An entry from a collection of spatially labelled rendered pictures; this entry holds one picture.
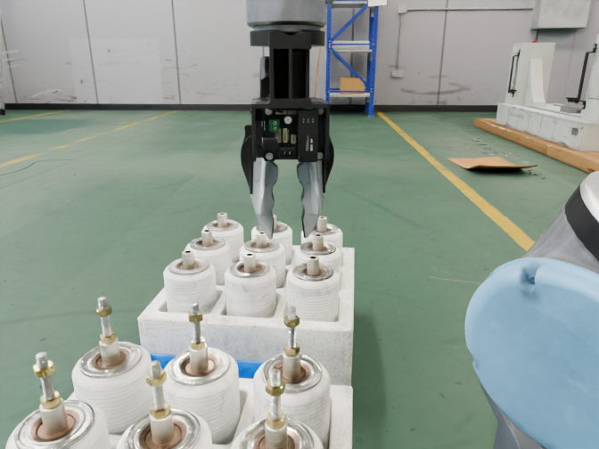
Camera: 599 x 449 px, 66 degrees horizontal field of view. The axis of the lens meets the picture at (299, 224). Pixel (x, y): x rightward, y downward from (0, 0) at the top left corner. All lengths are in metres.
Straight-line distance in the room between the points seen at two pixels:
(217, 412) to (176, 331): 0.30
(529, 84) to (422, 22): 2.41
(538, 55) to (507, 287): 4.64
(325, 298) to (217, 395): 0.31
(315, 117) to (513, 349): 0.26
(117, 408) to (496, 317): 0.49
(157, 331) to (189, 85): 6.18
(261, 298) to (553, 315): 0.65
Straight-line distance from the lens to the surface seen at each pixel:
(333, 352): 0.85
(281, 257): 0.96
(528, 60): 4.85
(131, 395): 0.65
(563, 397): 0.28
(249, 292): 0.85
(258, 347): 0.86
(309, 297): 0.83
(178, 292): 0.89
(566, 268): 0.26
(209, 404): 0.60
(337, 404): 0.67
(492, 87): 7.08
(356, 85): 6.23
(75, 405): 0.61
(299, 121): 0.43
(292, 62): 0.45
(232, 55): 6.81
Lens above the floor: 0.61
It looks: 19 degrees down
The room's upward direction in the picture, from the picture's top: straight up
